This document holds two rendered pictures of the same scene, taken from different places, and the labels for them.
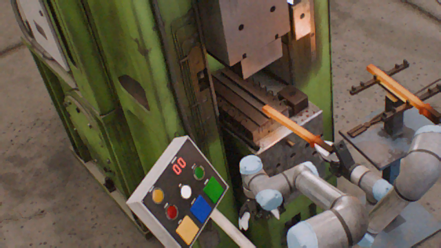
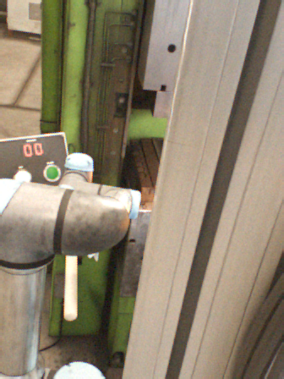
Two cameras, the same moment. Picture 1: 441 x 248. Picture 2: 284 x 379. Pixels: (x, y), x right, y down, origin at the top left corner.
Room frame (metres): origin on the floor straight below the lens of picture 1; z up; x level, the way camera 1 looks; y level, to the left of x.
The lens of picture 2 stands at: (0.44, -0.57, 1.89)
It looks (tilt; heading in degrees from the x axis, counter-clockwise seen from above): 31 degrees down; 18
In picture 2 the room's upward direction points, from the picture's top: 9 degrees clockwise
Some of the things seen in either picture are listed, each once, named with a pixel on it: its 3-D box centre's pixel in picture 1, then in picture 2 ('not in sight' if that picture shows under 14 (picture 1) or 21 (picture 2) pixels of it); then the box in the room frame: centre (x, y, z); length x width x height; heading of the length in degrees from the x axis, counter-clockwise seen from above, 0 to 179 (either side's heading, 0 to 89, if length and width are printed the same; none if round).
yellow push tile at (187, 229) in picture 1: (187, 229); not in sight; (1.44, 0.20, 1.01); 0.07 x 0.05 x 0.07; 144
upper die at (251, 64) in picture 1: (229, 36); (172, 85); (2.13, -0.10, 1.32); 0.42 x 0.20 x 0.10; 29
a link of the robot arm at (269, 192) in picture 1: (270, 190); (76, 194); (1.36, -0.11, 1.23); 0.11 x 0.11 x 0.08; 16
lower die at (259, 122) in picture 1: (240, 101); (157, 167); (2.13, -0.10, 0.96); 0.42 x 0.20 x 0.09; 29
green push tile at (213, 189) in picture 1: (212, 190); not in sight; (1.60, 0.09, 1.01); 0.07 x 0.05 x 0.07; 144
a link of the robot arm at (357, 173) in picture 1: (360, 175); not in sight; (1.53, -0.47, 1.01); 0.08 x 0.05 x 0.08; 119
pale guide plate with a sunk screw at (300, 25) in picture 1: (300, 18); not in sight; (2.21, -0.41, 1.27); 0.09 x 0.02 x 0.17; 119
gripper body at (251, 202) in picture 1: (257, 203); not in sight; (1.44, -0.07, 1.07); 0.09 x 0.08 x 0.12; 9
